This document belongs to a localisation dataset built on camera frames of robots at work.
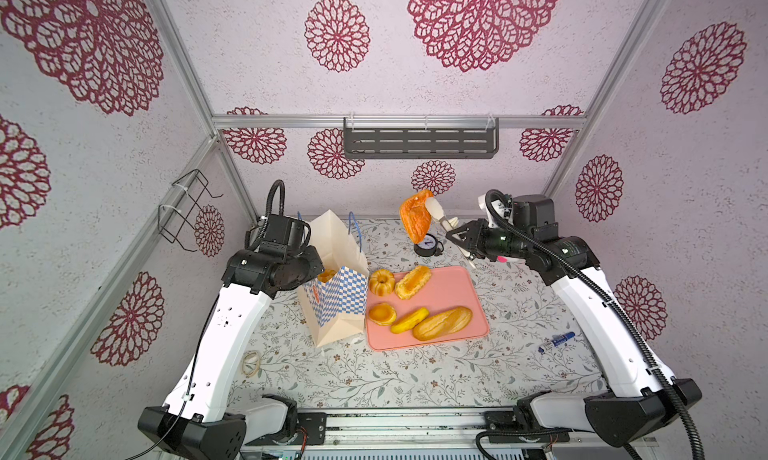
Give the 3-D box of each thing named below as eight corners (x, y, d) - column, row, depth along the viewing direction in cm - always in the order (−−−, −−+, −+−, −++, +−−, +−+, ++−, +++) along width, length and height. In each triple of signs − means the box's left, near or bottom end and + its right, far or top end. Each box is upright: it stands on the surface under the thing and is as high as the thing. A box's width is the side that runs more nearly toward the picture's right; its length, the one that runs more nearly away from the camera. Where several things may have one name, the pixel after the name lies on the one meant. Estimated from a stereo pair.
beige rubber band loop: (244, 378, 84) (241, 375, 82) (245, 355, 88) (242, 352, 86) (259, 374, 84) (257, 371, 83) (259, 351, 89) (257, 349, 87)
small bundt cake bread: (366, 289, 102) (365, 280, 98) (380, 274, 106) (380, 265, 102) (384, 301, 99) (385, 293, 95) (398, 285, 103) (398, 277, 99)
